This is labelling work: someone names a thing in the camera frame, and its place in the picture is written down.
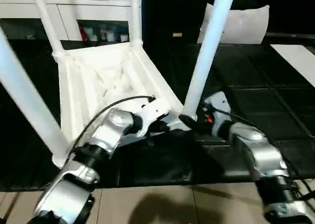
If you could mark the small yellow label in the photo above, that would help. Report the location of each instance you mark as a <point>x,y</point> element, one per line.
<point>177,35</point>

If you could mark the black work mat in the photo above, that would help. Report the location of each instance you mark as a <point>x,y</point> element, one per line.
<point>266,106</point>

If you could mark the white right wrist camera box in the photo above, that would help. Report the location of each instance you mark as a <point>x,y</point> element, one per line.
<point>216,103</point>

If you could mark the white glass-door cabinet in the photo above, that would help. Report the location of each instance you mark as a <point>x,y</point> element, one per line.
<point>64,15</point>

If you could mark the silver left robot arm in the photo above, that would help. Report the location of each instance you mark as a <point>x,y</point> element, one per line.
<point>83,170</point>

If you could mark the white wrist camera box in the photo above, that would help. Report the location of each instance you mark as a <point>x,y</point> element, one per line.
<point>153,112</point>
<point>216,103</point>

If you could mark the white plastic table top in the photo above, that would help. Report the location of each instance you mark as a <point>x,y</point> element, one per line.
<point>108,81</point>

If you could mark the white flat board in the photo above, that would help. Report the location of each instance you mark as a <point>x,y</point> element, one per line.
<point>298,59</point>

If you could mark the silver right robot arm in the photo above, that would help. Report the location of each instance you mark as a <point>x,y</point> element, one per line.
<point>261,165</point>

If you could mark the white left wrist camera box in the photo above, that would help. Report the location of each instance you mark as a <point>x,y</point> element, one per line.
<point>153,112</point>

